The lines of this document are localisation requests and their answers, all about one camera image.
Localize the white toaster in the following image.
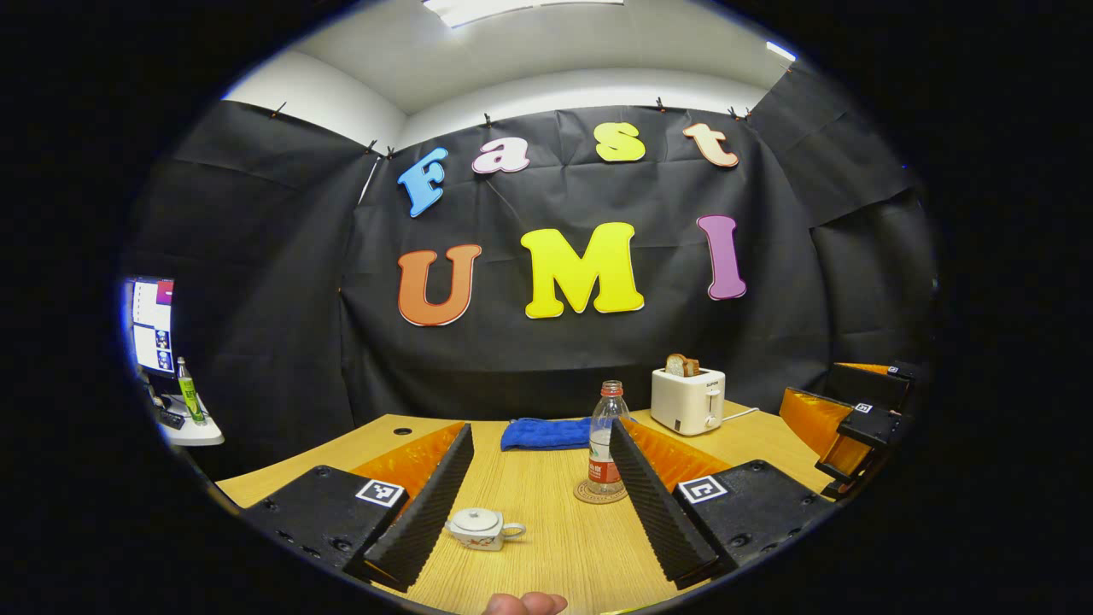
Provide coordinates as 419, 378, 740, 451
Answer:
651, 366, 727, 436

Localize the green drink bottle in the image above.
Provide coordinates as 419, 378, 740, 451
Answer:
176, 357, 206, 425

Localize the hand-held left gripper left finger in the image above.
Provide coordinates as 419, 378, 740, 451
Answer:
243, 422, 476, 594

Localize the blue towel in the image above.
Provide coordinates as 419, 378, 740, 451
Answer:
500, 416, 637, 452

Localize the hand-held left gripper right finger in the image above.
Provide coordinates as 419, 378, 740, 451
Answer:
609, 418, 842, 590

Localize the clear plastic water bottle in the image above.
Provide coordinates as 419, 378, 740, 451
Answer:
587, 380, 631, 496

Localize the black backdrop cloth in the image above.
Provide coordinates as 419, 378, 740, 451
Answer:
128, 64, 936, 479

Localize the computer monitor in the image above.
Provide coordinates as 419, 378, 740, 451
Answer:
128, 278, 176, 377

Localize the white side table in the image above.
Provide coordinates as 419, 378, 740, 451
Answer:
158, 393, 225, 448

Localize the round brown coaster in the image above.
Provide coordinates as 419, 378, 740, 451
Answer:
574, 478, 628, 505

